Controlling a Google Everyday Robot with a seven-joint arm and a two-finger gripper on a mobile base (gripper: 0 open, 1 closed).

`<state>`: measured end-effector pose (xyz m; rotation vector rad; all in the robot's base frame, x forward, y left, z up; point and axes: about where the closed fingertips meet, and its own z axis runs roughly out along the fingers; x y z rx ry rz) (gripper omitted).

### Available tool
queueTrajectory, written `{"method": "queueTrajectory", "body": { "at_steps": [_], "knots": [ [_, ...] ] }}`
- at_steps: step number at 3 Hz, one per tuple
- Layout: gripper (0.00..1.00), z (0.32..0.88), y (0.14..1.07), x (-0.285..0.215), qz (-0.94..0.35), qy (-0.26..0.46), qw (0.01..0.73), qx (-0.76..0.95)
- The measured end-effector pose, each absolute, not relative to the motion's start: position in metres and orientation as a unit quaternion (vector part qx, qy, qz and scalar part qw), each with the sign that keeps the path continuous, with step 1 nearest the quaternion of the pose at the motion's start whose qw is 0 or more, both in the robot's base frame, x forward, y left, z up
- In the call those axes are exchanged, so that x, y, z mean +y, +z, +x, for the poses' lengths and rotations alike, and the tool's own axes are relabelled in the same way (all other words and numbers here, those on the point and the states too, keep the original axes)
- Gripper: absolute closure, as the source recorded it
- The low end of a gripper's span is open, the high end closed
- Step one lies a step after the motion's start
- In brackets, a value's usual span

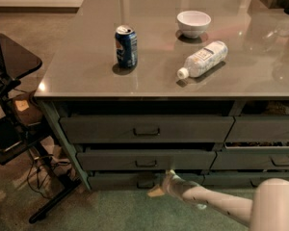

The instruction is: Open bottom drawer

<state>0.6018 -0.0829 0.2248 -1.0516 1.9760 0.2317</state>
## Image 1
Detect clear plastic water bottle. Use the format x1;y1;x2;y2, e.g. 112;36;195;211
177;41;228;79

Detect grey drawer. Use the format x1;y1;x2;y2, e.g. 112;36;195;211
60;115;234;143
202;172;289;188
87;172;205;192
226;115;289;142
77;149;216;170
211;148;289;170

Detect brown box with label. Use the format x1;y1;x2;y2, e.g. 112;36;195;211
12;91;43;126

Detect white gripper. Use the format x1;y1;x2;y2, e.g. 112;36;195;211
147;169;206;210

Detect grey drawer cabinet frame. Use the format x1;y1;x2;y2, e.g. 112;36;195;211
40;98;289;189

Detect black cables on floor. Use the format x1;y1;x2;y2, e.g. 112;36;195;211
26;147;78;200

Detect blue Pepsi soda can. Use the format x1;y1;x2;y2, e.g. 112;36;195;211
115;25;138;68

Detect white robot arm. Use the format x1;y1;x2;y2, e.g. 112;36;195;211
147;170;289;231

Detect black laptop stand cart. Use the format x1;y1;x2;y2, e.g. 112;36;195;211
0;32;82;224

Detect white ceramic bowl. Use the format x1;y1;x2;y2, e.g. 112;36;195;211
177;11;211;39

